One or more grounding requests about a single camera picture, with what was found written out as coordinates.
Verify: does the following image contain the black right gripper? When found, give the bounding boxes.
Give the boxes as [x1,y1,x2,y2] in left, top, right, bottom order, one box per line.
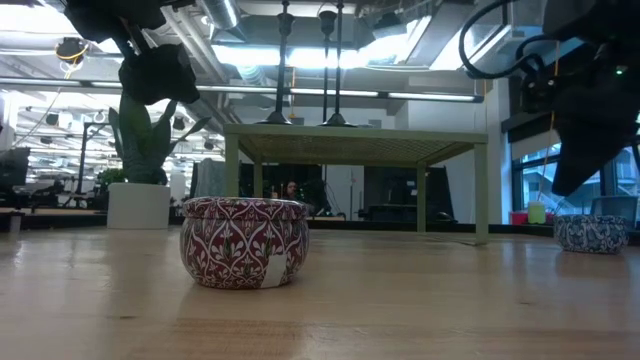
[519,39,640,197]

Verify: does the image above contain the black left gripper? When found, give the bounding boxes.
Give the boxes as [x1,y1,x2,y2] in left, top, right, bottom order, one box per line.
[64,0,201,106]

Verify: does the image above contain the dark blue white candle tin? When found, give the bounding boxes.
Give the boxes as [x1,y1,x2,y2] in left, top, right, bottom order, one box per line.
[553,214,629,255]

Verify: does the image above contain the maroon white patterned candle tin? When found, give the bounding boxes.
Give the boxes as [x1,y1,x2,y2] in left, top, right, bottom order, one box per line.
[179,196,311,291]

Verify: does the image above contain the green snake plant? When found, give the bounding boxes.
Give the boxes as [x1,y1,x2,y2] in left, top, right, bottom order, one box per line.
[107,92,211,185]

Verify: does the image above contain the pale green jar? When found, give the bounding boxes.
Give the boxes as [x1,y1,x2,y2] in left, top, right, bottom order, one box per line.
[526,200,547,225]

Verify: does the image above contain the red storage box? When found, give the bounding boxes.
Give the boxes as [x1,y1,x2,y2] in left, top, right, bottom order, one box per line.
[508,210,555,226]

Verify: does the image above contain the white round plant pot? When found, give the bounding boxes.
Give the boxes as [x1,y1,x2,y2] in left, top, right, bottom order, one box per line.
[106,182,172,230]

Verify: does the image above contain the black background monitor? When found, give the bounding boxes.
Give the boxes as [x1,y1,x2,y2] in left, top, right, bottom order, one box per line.
[238,163,324,200]

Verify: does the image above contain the long linear ceiling lamp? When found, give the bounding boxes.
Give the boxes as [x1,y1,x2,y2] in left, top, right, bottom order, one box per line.
[194,69,485,104]

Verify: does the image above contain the green perforated metal shelf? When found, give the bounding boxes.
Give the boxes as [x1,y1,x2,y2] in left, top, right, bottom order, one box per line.
[223,123,490,246]

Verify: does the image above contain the black background desk unit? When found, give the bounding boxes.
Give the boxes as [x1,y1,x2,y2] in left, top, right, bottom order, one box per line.
[363,165,455,224]

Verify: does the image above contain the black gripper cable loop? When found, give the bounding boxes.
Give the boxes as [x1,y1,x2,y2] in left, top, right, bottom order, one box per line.
[458,0,547,81]

